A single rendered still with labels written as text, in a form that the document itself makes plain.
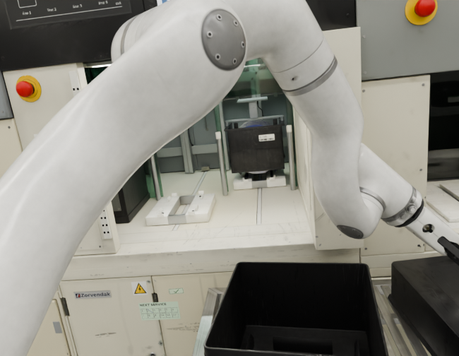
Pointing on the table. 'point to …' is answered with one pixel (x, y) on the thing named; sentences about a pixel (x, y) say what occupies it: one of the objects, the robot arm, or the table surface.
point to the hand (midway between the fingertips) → (458, 254)
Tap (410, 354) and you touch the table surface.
